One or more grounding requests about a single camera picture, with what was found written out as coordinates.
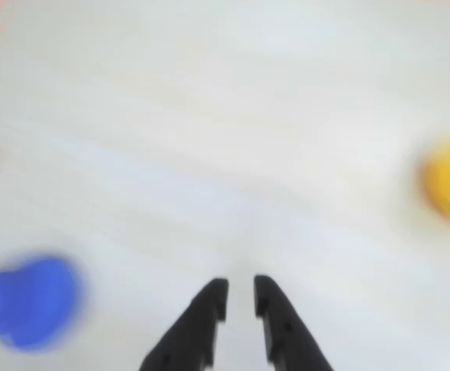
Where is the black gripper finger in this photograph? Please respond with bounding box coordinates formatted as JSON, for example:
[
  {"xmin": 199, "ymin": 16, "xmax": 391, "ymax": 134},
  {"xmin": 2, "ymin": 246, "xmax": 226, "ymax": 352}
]
[
  {"xmin": 138, "ymin": 278, "xmax": 230, "ymax": 371},
  {"xmin": 253, "ymin": 274, "xmax": 335, "ymax": 371}
]

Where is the blue rubber duck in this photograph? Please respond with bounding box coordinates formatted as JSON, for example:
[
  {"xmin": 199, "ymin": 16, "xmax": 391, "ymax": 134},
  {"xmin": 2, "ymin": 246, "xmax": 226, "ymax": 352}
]
[{"xmin": 0, "ymin": 253, "xmax": 89, "ymax": 352}]

